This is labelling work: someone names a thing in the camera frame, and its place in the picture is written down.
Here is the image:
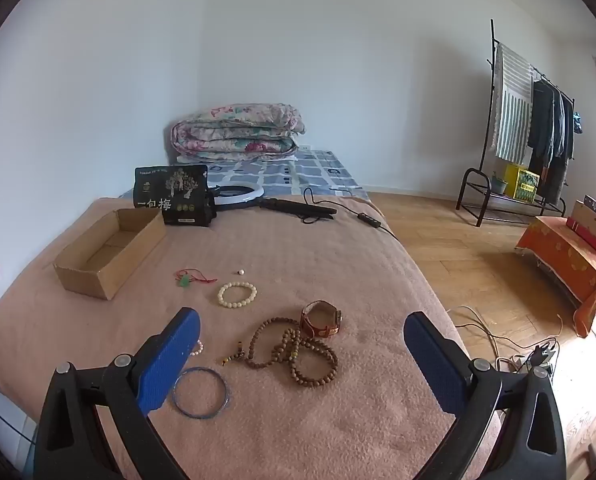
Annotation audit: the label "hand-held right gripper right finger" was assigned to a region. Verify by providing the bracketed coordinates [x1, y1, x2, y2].
[403, 311, 568, 480]

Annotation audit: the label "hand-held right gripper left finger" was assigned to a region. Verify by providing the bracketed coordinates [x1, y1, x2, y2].
[34, 306, 201, 480]

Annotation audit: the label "blue bangle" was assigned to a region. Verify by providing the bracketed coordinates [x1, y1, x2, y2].
[172, 366, 230, 420]

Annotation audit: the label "jade pendant with red cord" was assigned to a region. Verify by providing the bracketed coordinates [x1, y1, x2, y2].
[175, 268, 219, 289]

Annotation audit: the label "brown cardboard box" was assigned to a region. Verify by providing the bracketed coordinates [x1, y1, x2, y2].
[52, 207, 167, 301]

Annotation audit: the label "white bead bracelet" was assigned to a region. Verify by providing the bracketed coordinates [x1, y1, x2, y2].
[217, 281, 257, 309]

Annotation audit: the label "red leather watch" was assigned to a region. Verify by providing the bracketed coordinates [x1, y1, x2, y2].
[299, 300, 343, 340]

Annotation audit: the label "wooden bead necklace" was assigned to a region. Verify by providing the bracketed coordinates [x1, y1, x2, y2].
[220, 316, 339, 387]

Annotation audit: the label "white power strip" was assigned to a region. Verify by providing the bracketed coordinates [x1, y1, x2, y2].
[495, 355, 529, 373]

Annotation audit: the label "black power adapter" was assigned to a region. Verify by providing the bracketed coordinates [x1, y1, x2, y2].
[525, 340, 561, 368]

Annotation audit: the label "black snack bag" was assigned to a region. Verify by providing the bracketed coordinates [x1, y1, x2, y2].
[134, 164, 216, 227]

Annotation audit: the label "orange cloth covered table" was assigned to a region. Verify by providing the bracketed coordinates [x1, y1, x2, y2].
[515, 216, 596, 338]

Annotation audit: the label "black clothes rack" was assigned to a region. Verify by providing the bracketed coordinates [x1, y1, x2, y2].
[455, 19, 576, 228]

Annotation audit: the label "white round plate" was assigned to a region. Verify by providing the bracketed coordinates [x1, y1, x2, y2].
[208, 182, 266, 207]

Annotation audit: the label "red box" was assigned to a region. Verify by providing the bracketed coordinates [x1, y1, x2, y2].
[565, 217, 596, 257]

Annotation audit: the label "yellow box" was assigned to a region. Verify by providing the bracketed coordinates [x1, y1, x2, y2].
[503, 162, 541, 203]

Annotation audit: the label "blue checked bedsheet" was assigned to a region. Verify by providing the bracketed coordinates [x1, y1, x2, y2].
[118, 149, 371, 201]

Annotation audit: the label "folded floral quilt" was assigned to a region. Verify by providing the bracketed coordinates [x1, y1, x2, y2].
[170, 103, 306, 163]

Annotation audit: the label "dark hanging clothes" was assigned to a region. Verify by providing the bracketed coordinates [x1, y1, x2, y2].
[527, 77, 576, 206]

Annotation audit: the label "striped hanging cloth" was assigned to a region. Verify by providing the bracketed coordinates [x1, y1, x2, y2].
[493, 42, 534, 166]

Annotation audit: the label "black cable with switch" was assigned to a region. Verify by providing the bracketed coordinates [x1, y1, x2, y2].
[303, 186, 399, 238]

